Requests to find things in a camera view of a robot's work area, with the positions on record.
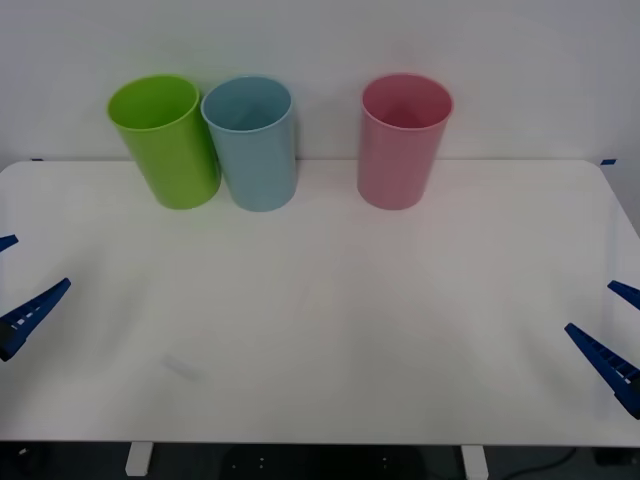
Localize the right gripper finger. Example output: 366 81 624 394
606 280 640 307
563 322 640 420

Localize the green plastic bin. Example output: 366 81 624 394
105 73 223 211

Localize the pink plastic bin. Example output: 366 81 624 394
356 72 455 211

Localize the black floor cable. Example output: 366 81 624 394
492 446 577 477

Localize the white table leg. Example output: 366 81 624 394
460 444 489 479
124 443 154 477

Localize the pale blue plastic bin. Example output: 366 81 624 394
199 74 297 213

